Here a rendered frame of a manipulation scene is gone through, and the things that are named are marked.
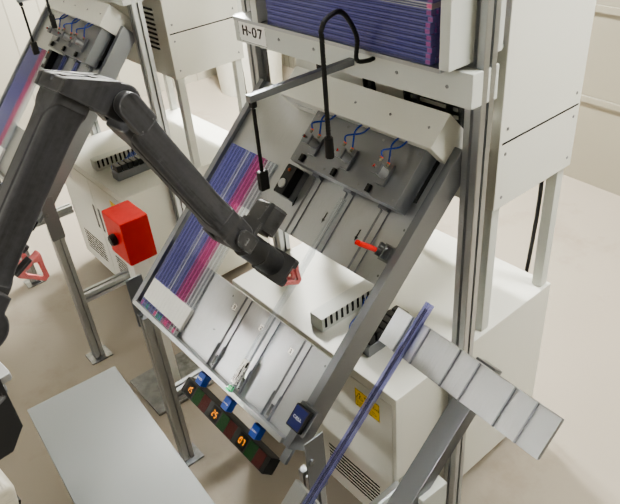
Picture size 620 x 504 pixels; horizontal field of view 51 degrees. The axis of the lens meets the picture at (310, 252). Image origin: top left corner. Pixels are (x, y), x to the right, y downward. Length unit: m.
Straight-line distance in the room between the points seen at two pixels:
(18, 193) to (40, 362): 2.01
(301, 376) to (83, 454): 0.57
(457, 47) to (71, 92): 0.67
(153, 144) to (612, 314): 2.24
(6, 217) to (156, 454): 0.80
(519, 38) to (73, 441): 1.35
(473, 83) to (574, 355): 1.64
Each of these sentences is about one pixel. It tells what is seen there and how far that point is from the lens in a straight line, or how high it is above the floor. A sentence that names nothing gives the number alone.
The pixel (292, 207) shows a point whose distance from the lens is 1.57.
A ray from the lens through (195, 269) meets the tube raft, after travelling 1.71.
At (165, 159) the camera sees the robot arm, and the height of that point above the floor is 1.35.
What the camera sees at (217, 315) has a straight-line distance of 1.62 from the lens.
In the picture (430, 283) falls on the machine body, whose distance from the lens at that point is 1.95.
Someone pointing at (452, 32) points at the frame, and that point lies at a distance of 1.23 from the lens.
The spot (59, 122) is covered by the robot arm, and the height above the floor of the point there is 1.47.
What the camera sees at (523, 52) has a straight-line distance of 1.46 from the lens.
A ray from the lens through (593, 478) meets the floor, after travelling 2.33.
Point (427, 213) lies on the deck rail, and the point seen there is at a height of 1.10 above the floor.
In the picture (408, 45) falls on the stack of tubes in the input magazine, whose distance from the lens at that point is 1.31.
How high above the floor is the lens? 1.80
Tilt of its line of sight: 34 degrees down
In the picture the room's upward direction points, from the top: 6 degrees counter-clockwise
